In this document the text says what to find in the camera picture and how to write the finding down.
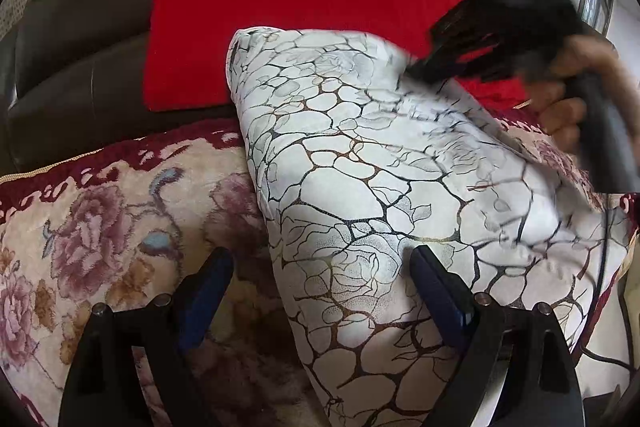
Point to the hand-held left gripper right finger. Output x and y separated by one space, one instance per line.
442 302

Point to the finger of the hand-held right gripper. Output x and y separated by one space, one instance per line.
465 42

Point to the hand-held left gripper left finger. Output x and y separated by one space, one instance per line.
205 302

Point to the white crackle-pattern pillow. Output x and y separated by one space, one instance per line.
400 187

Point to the person's right hand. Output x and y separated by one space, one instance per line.
555 107

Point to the floral plush blanket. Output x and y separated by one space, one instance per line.
100 247

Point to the red cushion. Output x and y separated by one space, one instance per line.
300 7

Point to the dark brown leather sofa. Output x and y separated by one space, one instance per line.
75 57

